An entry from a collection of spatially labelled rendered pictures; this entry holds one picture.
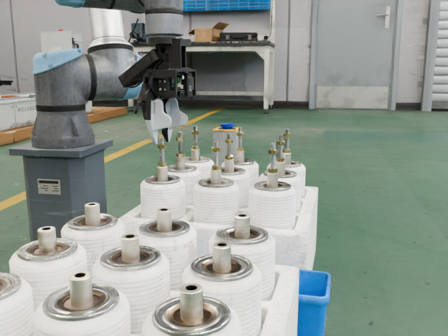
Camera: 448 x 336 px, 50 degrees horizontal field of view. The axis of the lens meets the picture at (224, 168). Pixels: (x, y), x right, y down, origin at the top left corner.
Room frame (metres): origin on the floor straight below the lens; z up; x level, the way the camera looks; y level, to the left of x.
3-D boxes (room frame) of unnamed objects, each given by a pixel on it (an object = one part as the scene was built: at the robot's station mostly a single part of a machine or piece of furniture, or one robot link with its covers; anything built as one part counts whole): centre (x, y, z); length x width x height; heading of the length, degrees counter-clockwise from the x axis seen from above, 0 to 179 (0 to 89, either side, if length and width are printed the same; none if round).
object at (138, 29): (5.45, 0.92, 0.87); 0.41 x 0.17 x 0.25; 170
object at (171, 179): (1.00, 0.13, 0.25); 0.08 x 0.08 x 0.01
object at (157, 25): (1.00, 0.12, 0.56); 0.08 x 0.08 x 0.05
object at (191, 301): (0.43, 0.03, 0.26); 0.02 x 0.02 x 0.03
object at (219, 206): (0.97, 0.02, 0.16); 0.10 x 0.10 x 0.18
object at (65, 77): (1.20, 0.40, 0.47); 0.13 x 0.12 x 0.14; 122
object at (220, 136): (1.39, -0.01, 0.16); 0.07 x 0.07 x 0.31; 76
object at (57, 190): (1.19, 0.40, 0.15); 0.19 x 0.19 x 0.30; 80
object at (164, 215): (0.68, 0.09, 0.26); 0.02 x 0.02 x 0.03
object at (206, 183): (0.97, 0.02, 0.25); 0.08 x 0.08 x 0.01
